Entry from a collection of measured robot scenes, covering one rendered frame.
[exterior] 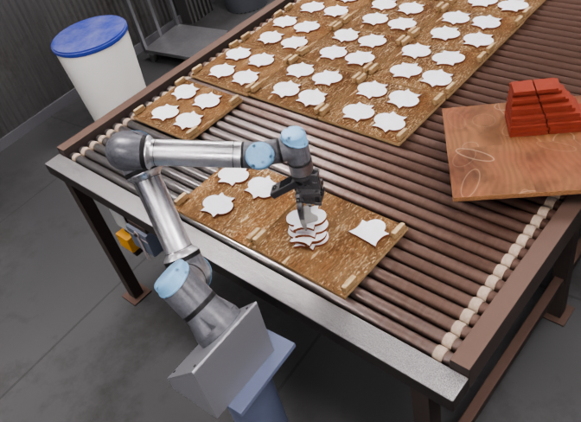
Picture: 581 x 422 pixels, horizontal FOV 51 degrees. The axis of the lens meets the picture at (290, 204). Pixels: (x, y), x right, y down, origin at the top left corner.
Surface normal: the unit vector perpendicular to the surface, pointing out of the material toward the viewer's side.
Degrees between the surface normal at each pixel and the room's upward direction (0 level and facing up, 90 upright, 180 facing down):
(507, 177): 0
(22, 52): 90
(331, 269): 0
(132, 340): 0
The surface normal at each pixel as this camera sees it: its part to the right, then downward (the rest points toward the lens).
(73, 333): -0.18, -0.73
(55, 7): 0.80, 0.28
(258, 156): -0.02, 0.12
